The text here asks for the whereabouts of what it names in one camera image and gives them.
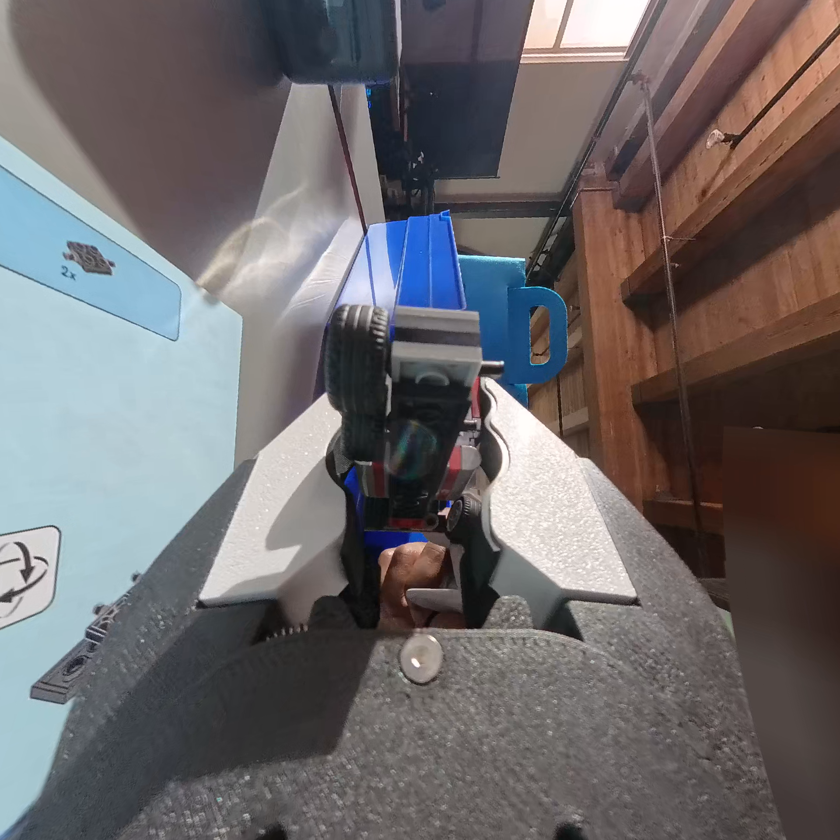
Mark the blue felt bag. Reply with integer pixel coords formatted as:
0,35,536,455
456,255,568,408

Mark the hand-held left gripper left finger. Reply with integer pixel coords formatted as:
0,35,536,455
197,394,368,631

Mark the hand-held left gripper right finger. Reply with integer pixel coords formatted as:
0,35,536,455
459,379,641,634

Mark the grey desk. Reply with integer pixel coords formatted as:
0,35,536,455
0,0,388,460

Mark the window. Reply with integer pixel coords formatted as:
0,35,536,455
521,0,651,63

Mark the light blue instruction booklet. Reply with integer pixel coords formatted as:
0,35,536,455
0,134,245,840

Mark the toy brick truck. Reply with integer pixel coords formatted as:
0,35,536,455
325,303,506,532

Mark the dark wall screen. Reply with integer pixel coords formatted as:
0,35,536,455
400,59,519,179

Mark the person's left hand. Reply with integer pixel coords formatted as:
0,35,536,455
377,541,466,631

